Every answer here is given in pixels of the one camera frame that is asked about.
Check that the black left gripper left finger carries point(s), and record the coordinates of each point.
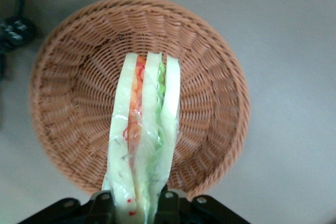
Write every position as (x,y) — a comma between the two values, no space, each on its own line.
(101,208)

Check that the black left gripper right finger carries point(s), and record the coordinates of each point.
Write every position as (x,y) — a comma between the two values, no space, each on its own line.
(172,208)

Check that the plastic-wrapped triangle sandwich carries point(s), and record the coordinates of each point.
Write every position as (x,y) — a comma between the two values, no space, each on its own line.
(151,119)

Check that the round brown wicker basket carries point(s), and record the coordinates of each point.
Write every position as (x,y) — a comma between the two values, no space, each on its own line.
(78,90)

